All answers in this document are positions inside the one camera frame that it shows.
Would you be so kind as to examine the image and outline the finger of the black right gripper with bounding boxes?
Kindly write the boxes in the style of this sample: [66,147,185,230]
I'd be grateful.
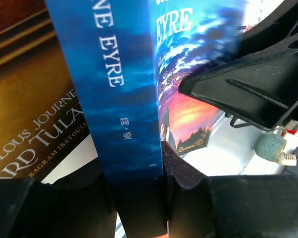
[236,0,298,59]
[179,53,298,131]

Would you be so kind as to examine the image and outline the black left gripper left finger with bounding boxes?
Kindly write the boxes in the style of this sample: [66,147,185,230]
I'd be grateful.
[0,179,117,238]

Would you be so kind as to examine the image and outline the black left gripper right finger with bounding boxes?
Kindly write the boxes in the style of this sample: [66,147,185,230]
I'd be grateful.
[162,142,298,238]

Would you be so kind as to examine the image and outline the Edward Tulane brown book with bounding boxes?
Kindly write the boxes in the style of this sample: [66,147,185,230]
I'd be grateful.
[0,0,97,183]

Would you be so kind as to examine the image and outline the Jane Eyre blue book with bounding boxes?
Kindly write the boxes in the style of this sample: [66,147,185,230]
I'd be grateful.
[46,0,245,238]

